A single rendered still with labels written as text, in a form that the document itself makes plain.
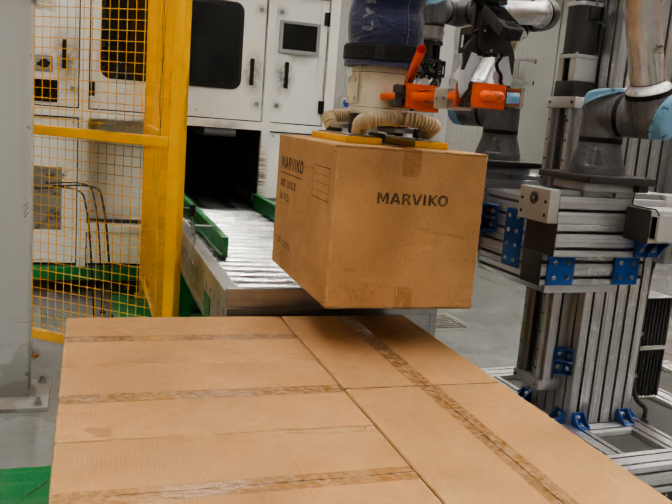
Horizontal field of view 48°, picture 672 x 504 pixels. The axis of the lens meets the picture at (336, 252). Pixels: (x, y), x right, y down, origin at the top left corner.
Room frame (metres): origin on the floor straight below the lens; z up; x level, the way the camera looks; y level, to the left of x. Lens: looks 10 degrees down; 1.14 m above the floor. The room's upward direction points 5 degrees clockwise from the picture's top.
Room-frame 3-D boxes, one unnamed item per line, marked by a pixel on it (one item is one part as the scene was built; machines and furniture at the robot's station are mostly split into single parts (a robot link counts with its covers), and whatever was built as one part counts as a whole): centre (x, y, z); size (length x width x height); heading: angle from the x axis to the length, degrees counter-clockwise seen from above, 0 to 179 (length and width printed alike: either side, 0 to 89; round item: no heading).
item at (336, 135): (2.13, 0.00, 1.10); 0.34 x 0.10 x 0.05; 18
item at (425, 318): (2.31, -0.01, 0.48); 0.70 x 0.03 x 0.15; 109
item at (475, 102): (1.59, -0.27, 1.20); 0.08 x 0.07 x 0.05; 18
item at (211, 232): (3.66, 0.73, 0.60); 1.60 x 0.10 x 0.09; 19
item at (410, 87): (1.92, -0.17, 1.20); 0.10 x 0.08 x 0.06; 108
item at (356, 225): (2.14, -0.08, 0.87); 0.60 x 0.40 x 0.40; 18
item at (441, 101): (1.72, -0.23, 1.20); 0.07 x 0.07 x 0.04; 18
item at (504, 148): (2.57, -0.52, 1.09); 0.15 x 0.15 x 0.10
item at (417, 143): (2.19, -0.18, 1.10); 0.34 x 0.10 x 0.05; 18
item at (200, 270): (3.31, 0.67, 0.50); 2.31 x 0.05 x 0.19; 19
